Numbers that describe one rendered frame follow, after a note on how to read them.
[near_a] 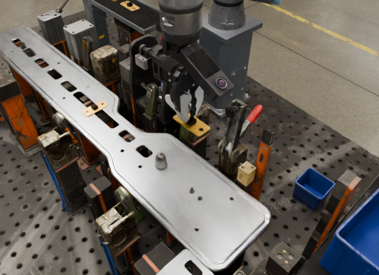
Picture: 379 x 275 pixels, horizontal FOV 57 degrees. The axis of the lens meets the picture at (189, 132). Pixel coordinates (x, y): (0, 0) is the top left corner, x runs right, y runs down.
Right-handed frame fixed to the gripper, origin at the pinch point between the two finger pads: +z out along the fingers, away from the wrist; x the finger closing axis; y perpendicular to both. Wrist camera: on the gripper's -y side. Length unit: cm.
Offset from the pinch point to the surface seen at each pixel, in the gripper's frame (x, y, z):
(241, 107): -15.2, -2.0, 5.4
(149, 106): -12.1, 32.4, 23.8
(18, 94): 14, 76, 29
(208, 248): 8.7, -14.4, 27.0
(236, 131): -14.0, -2.0, 12.8
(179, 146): -8.6, 14.4, 26.6
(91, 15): -30, 93, 20
